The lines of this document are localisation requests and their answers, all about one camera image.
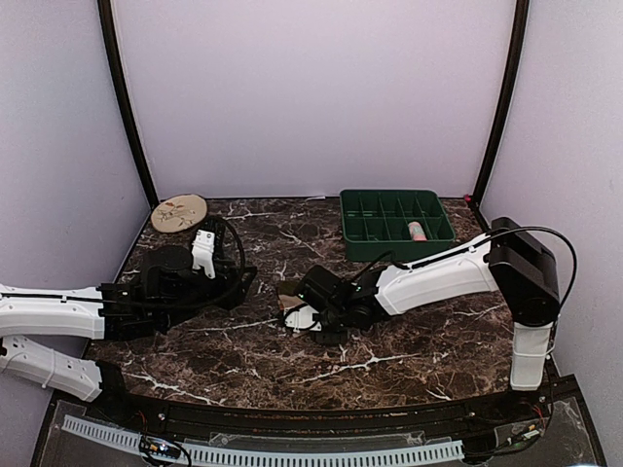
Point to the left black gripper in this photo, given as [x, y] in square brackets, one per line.
[232, 294]

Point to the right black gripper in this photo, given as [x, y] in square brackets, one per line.
[336, 339]

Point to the beige striped sock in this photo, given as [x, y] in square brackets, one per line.
[287, 299]

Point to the pink patterned sock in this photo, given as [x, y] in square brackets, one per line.
[416, 231]

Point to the green compartment tray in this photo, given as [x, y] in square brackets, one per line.
[374, 222]

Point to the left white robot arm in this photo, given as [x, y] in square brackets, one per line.
[109, 312]

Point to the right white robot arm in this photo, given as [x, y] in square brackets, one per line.
[508, 259]

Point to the round beige embroidered coaster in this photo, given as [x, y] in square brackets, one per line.
[178, 214]

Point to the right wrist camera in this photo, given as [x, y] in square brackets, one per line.
[317, 286]

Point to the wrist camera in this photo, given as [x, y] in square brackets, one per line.
[163, 271]
[317, 286]

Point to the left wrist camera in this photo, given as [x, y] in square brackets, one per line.
[163, 271]

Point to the black front rail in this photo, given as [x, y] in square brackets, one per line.
[468, 417]

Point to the white slotted cable duct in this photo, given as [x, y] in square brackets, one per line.
[159, 451]

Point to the right black frame post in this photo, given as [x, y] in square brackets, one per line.
[511, 69]

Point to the black frame post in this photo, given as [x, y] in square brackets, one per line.
[511, 69]
[120, 87]

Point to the left black frame post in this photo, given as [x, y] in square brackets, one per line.
[120, 87]

